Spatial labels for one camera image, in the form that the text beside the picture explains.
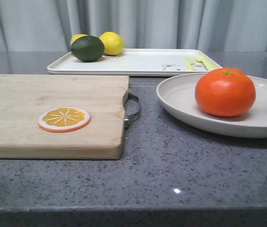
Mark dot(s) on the yellow lemon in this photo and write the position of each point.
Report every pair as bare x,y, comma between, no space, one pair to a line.
113,43
75,37

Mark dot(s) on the white round plate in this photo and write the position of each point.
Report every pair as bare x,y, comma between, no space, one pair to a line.
177,95

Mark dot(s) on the orange slice toy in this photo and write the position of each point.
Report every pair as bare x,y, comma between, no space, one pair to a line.
64,119

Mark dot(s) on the white rectangular tray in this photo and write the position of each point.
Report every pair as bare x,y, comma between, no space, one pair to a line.
132,62

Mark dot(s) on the yellow lemon left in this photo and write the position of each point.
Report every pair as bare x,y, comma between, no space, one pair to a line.
75,37

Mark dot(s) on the wooden cutting board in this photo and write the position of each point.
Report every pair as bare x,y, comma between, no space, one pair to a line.
24,98

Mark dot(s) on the orange mandarin fruit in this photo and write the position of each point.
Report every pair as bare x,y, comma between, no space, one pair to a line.
225,92

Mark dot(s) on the yellow plastic fork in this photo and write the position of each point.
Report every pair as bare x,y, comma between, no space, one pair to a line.
209,65

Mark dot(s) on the yellow plastic knife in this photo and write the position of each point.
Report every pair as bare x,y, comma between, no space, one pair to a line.
189,63

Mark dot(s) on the yellow lemon right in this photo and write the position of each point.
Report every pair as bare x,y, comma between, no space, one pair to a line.
113,43

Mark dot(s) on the metal cutting board handle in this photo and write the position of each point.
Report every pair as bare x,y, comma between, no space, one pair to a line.
130,118

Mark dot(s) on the green lime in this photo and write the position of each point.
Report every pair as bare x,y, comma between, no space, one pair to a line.
87,48

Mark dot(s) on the grey curtain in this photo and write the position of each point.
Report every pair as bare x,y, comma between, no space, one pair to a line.
206,25

